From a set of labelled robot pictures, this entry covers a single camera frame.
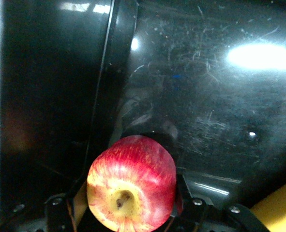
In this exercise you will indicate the red yellow striped apple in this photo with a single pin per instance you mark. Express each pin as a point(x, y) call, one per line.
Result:
point(133, 169)

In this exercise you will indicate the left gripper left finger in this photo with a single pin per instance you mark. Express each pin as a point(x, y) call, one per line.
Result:
point(58, 212)

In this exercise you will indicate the black plastic box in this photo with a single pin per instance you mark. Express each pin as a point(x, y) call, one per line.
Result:
point(205, 96)

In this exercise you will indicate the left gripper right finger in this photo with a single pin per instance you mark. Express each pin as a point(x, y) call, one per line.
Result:
point(196, 215)

